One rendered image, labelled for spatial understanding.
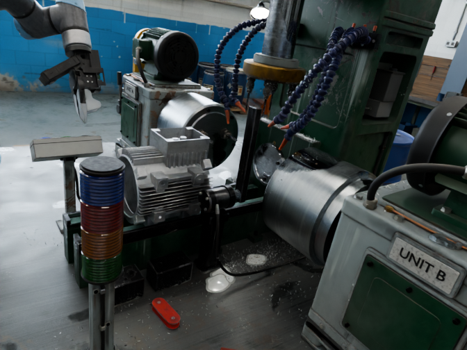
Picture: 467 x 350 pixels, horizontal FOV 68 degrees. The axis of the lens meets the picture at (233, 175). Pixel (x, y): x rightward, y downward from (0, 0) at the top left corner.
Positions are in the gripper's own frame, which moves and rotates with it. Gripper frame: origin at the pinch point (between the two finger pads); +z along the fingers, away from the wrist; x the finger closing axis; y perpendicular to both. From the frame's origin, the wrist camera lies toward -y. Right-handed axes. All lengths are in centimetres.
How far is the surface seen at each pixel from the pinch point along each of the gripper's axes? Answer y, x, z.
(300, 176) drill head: 33, -47, 26
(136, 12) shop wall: 223, 425, -274
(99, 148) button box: 2.3, -3.5, 9.5
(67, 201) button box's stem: -6.0, 5.9, 22.3
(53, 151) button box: -9.2, -3.5, 9.1
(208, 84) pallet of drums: 300, 366, -137
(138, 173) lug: 3.3, -26.8, 19.4
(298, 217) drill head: 30, -48, 35
